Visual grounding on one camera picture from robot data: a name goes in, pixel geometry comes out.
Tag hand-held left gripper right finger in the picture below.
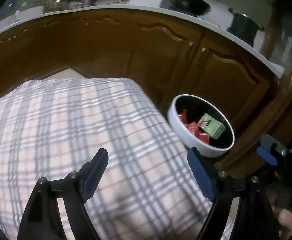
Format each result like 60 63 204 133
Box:
187 147 280 240

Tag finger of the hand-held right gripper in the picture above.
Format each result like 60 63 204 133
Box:
256 134 292 167

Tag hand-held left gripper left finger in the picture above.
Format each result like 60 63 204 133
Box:
17 148 109 240

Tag red snack packet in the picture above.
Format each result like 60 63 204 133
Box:
198 130 210 145
184 122 200 137

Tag green carton box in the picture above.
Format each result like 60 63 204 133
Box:
198 113 226 140

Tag white bin with black liner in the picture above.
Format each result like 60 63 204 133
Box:
167 94 235 158

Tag person's right hand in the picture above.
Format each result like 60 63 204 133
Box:
271 195 292 240

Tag plaid blanket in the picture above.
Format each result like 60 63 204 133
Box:
0 77 236 240

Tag wooden cabinet door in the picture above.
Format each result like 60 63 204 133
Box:
128 22 204 112
183 36 274 140
43 16 136 80
0 27 52 102

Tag wooden kitchen cabinets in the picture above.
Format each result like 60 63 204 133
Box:
0 4 285 78

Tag black cooking pot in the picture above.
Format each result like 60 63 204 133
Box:
227 8 265 44

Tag black wok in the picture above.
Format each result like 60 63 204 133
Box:
146 0 212 17

